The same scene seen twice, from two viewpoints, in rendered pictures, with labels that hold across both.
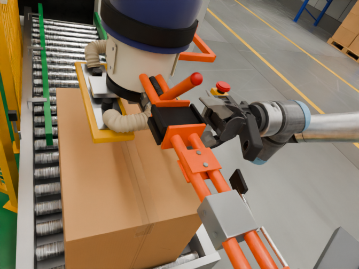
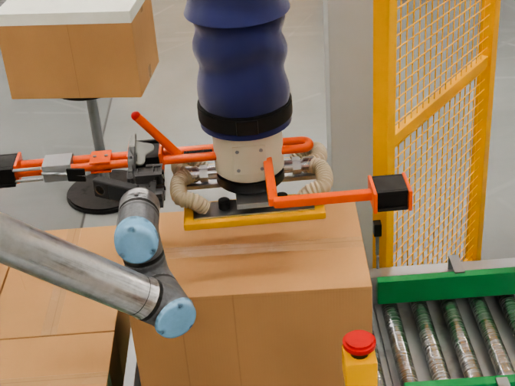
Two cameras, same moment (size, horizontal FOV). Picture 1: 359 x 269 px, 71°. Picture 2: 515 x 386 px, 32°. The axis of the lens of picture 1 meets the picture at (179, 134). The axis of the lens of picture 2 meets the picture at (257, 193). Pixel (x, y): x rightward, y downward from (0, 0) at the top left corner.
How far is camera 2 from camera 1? 2.38 m
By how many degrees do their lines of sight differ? 93
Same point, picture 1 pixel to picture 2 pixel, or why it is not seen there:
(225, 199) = (65, 158)
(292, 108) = (128, 209)
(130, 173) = (198, 247)
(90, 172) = not seen: hidden behind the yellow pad
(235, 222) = (50, 158)
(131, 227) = not seen: hidden behind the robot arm
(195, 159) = (101, 153)
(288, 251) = not seen: outside the picture
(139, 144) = (241, 256)
